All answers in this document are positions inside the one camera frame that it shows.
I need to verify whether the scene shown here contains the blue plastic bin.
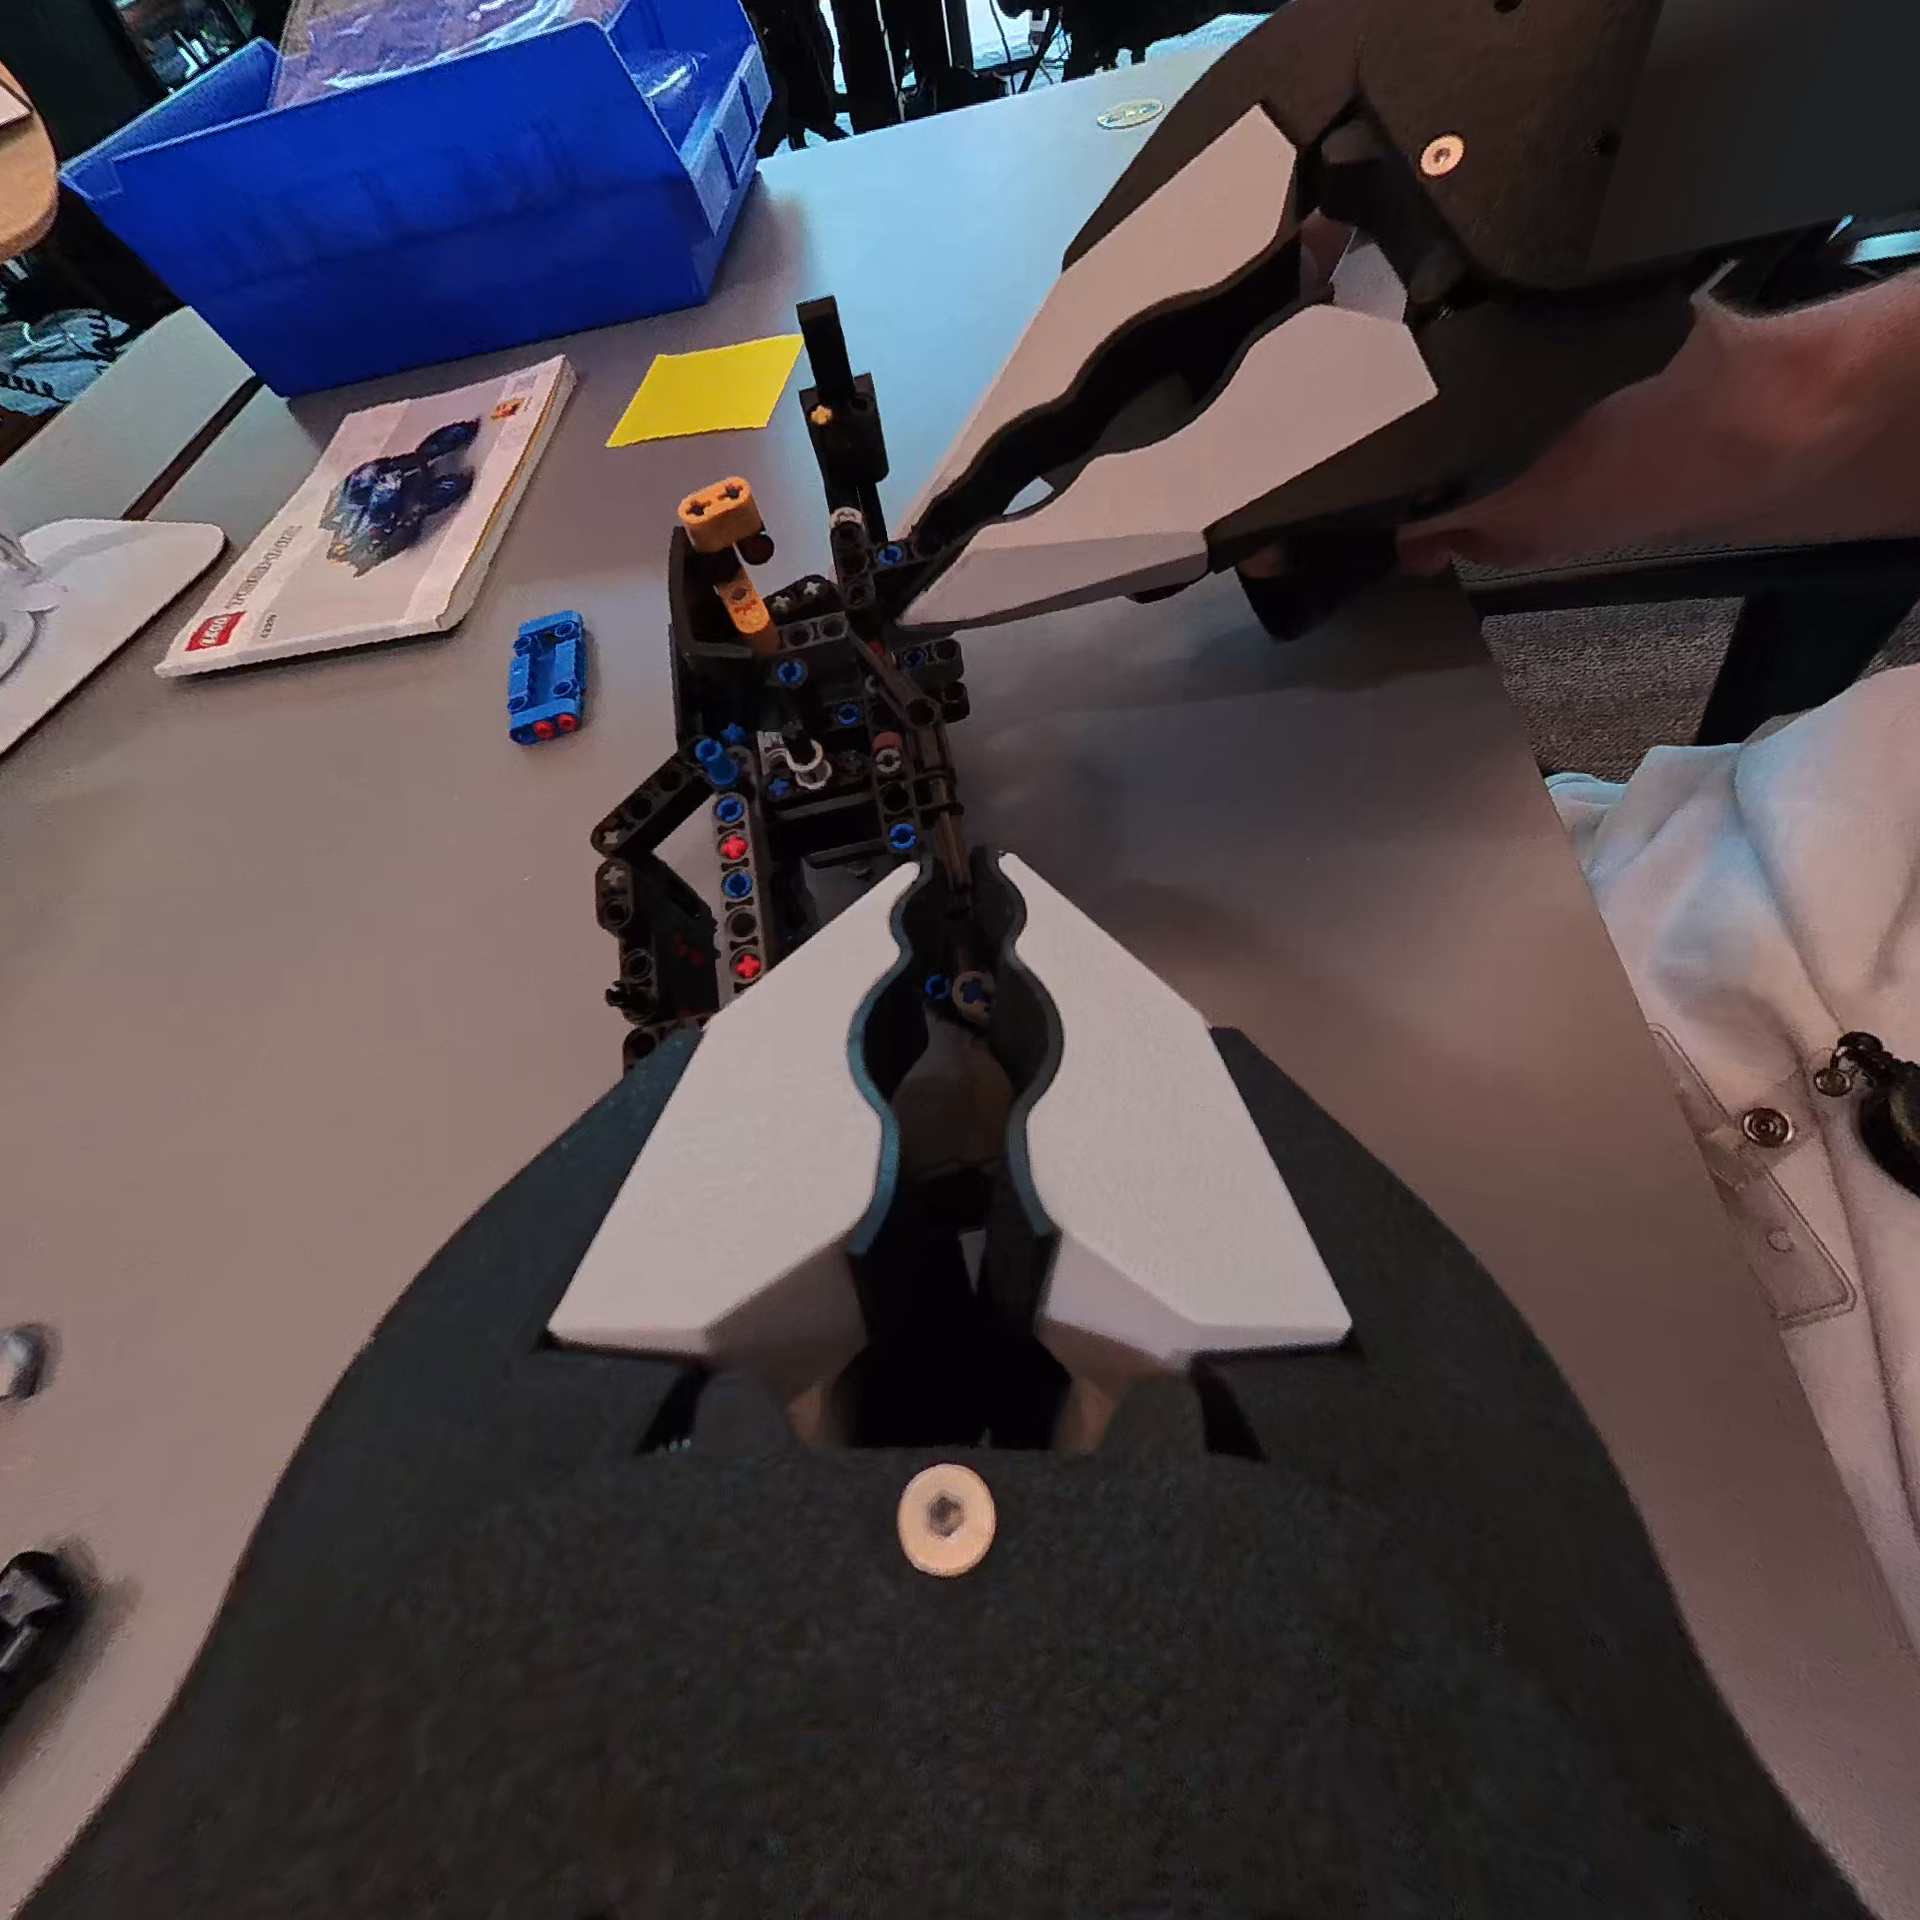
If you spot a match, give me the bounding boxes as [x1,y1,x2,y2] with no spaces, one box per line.
[60,0,773,401]

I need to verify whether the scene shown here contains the clear plastic bag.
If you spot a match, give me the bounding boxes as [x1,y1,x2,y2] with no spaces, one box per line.
[269,0,707,114]

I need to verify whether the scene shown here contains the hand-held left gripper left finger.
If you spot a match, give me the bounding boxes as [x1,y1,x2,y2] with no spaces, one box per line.
[543,858,923,1390]

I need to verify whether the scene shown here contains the blue lego piece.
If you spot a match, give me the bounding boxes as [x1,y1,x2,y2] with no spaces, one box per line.
[505,611,589,748]

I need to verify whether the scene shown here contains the lego instruction booklet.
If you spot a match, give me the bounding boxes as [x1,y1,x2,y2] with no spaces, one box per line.
[153,354,576,681]

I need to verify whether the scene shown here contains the black lego chassis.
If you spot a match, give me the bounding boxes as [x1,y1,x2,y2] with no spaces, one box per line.
[587,296,1051,1075]

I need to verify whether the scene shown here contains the black table leg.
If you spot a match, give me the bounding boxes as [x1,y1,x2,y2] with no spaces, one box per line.
[1693,593,1895,748]

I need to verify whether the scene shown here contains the white pad with clear object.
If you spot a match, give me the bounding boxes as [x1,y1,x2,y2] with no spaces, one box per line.
[0,517,227,761]

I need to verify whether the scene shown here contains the yellow sticky note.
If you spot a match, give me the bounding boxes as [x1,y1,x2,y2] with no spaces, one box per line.
[604,335,807,451]

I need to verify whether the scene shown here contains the black badge reel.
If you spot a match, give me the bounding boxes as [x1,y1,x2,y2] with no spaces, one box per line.
[1814,1033,1920,1203]

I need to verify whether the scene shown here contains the wooden board edge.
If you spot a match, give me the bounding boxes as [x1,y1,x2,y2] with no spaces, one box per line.
[0,60,61,258]

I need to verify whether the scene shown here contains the black lego piece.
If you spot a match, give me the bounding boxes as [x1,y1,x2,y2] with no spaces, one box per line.
[0,1544,79,1729]

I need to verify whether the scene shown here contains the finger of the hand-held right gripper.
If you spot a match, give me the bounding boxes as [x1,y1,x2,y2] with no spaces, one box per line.
[895,305,1441,632]
[895,108,1309,552]

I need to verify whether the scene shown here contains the person's white shirt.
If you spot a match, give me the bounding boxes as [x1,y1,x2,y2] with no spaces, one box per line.
[1543,666,1920,1653]

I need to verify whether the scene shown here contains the person's right hand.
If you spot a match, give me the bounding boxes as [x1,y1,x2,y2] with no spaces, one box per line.
[1394,276,1920,581]

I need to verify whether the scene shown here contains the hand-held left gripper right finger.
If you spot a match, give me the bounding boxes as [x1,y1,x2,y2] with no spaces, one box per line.
[993,853,1356,1386]

